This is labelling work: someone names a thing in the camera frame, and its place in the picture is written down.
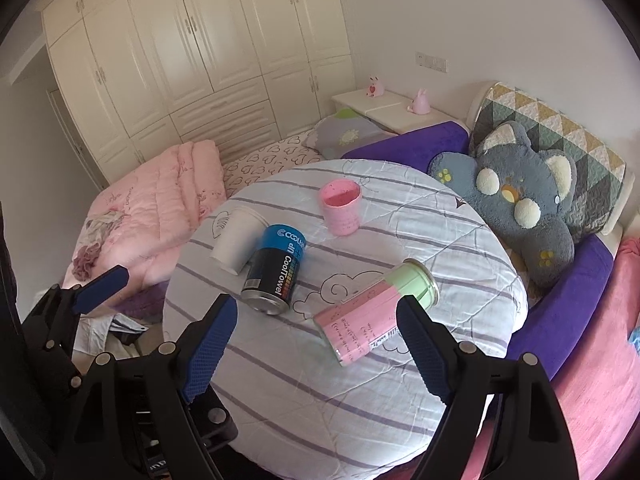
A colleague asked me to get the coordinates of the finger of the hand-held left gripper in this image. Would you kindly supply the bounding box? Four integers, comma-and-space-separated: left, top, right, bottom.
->
20, 264, 131, 401

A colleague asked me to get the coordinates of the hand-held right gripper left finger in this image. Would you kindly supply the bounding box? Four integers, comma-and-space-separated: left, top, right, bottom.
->
67, 292, 241, 480

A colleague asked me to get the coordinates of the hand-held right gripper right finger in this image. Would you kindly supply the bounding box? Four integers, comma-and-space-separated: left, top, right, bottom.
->
395, 295, 581, 480

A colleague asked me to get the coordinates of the white paper cup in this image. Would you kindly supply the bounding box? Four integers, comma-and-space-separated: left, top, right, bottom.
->
209, 206, 269, 275

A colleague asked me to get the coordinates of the pink plastic cup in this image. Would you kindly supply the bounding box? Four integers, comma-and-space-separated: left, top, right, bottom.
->
320, 179, 363, 237

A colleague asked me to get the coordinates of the mauve crumpled cloth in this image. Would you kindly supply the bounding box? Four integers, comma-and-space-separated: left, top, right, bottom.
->
72, 240, 108, 281

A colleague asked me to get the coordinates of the grey white clothing pile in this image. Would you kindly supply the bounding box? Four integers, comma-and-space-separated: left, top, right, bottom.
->
72, 310, 151, 361

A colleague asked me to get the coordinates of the purple fluffy cloth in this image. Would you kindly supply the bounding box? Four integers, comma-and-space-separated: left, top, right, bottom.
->
120, 292, 166, 318

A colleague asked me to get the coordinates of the grey white crumpled cloth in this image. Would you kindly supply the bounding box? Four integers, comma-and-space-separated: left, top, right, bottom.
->
85, 208, 126, 246

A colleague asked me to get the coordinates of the pink and green can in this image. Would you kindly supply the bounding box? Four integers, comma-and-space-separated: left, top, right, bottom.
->
313, 259, 440, 367

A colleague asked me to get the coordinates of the striped white table cloth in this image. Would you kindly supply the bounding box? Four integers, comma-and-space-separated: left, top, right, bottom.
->
162, 159, 528, 480

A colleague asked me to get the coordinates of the pink quilt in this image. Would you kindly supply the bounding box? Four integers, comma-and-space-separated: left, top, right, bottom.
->
62, 141, 226, 311

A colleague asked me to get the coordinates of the blue and black can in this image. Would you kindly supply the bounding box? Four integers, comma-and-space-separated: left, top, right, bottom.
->
241, 224, 307, 317

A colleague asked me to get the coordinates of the pink fleece blanket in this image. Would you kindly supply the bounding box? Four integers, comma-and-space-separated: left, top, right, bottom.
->
475, 237, 640, 480

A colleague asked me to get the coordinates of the grey koala plush pillow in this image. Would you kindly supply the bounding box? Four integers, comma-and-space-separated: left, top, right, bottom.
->
427, 121, 578, 288

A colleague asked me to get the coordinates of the heart print bed sheet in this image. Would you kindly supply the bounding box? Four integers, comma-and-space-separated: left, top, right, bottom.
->
222, 132, 326, 198

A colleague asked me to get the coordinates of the purple velvet bed bumper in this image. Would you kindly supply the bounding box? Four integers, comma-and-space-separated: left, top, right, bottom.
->
341, 121, 616, 383

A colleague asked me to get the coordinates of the grey flower pillow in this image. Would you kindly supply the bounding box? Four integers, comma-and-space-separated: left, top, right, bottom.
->
306, 107, 396, 161

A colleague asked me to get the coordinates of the white nightstand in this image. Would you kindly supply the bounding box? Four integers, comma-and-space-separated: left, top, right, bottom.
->
331, 91, 463, 136

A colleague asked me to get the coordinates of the pink rabbit lamp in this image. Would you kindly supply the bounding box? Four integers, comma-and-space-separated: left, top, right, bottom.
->
407, 88, 433, 115

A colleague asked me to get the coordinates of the cream white wardrobe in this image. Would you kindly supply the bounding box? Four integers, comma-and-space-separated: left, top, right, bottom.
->
40, 0, 357, 186

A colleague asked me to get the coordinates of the white wall switch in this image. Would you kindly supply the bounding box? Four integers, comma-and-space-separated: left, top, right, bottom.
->
415, 51, 448, 71

